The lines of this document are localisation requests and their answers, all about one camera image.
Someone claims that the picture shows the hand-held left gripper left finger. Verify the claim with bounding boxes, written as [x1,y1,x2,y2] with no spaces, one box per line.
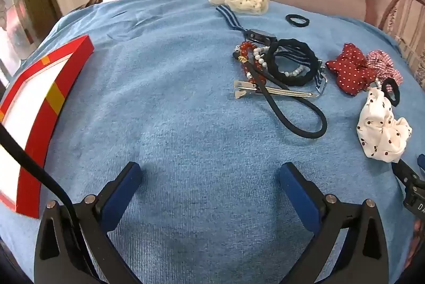
[34,162,143,284]

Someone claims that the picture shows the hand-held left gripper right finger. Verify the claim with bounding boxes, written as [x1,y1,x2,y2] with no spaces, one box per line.
[279,162,390,284]

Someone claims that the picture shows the white polka dot scrunchie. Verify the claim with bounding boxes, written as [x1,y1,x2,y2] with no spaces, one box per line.
[357,87,413,163]

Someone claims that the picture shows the black headband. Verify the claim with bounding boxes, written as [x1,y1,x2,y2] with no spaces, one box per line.
[252,63,328,139]

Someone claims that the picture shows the red tray box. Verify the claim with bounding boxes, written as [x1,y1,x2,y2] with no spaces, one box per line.
[0,35,94,219]

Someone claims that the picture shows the silver hair clip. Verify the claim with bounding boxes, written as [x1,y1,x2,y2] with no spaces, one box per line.
[233,80,316,101]

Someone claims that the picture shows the pink plaid scrunchie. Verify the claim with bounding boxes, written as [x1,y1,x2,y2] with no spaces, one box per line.
[365,50,404,85]

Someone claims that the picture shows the red polka dot scrunchie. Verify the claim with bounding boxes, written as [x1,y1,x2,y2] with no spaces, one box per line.
[325,43,377,96]

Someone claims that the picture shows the large black hair tie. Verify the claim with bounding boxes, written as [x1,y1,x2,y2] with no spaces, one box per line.
[266,38,321,87]

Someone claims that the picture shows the blue striped strap watch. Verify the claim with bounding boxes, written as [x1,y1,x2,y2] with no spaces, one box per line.
[216,5,329,95]

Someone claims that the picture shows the blue towel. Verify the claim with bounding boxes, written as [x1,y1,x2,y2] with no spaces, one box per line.
[0,0,415,284]

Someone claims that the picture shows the stained glass door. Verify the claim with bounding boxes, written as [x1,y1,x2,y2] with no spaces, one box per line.
[0,0,63,85]

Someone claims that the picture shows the cream scrunchie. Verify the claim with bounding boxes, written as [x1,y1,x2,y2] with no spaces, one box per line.
[207,0,271,16]

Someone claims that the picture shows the black cable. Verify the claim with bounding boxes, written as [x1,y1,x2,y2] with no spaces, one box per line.
[0,124,100,284]

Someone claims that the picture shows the white bead bracelet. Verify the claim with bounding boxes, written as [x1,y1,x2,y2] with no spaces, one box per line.
[253,45,308,79]

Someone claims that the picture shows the wooden frame striped chair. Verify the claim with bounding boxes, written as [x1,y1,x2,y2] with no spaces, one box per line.
[379,0,425,85]

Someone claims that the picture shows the red bead bracelet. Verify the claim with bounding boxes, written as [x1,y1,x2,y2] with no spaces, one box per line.
[232,41,268,85]

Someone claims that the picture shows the small black hair tie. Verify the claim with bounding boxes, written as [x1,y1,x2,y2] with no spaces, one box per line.
[286,14,310,28]

